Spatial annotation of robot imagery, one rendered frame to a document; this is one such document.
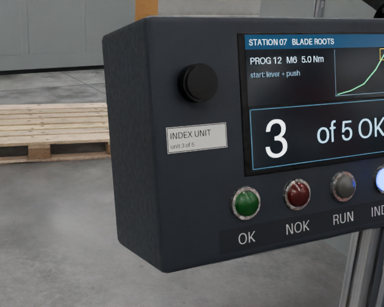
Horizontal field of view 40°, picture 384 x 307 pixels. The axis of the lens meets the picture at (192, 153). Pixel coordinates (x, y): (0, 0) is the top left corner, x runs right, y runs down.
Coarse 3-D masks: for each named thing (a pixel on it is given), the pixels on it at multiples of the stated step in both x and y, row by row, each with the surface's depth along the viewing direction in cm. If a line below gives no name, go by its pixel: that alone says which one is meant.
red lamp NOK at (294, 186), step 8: (288, 184) 43; (296, 184) 43; (304, 184) 43; (288, 192) 43; (296, 192) 42; (304, 192) 43; (288, 200) 43; (296, 200) 42; (304, 200) 43; (296, 208) 43
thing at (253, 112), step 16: (256, 112) 41; (272, 112) 42; (288, 112) 42; (256, 128) 41; (272, 128) 42; (288, 128) 42; (256, 144) 41; (272, 144) 42; (288, 144) 43; (256, 160) 41; (272, 160) 42; (288, 160) 43
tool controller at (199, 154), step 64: (128, 64) 40; (192, 64) 38; (256, 64) 41; (320, 64) 43; (128, 128) 42; (192, 128) 39; (320, 128) 44; (128, 192) 44; (192, 192) 39; (320, 192) 45; (192, 256) 39
